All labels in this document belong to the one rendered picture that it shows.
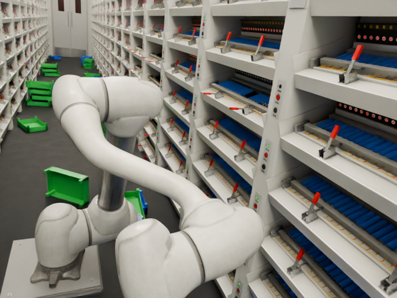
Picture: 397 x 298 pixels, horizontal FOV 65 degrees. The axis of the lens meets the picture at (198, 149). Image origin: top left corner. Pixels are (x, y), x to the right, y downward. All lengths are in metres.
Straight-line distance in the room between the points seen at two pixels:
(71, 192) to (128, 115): 1.48
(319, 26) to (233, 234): 0.67
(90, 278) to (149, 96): 0.79
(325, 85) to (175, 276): 0.61
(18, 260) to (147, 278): 1.06
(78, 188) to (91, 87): 1.46
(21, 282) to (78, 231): 0.29
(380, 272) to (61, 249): 1.04
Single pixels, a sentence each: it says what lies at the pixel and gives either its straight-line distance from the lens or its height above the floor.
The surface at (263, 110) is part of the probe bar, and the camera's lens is 1.18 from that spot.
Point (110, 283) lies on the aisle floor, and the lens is 1.69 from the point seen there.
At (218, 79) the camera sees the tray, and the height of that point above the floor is 0.97.
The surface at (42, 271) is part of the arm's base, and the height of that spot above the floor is 0.25.
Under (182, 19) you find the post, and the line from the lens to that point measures 2.28.
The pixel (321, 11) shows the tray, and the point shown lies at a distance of 0.96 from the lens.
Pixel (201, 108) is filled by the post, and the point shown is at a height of 0.81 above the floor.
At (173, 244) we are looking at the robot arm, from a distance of 0.55.
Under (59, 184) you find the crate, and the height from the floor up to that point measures 0.08.
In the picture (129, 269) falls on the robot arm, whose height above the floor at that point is 0.82.
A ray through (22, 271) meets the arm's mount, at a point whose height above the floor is 0.22.
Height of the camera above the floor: 1.19
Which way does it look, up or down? 21 degrees down
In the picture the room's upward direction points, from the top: 7 degrees clockwise
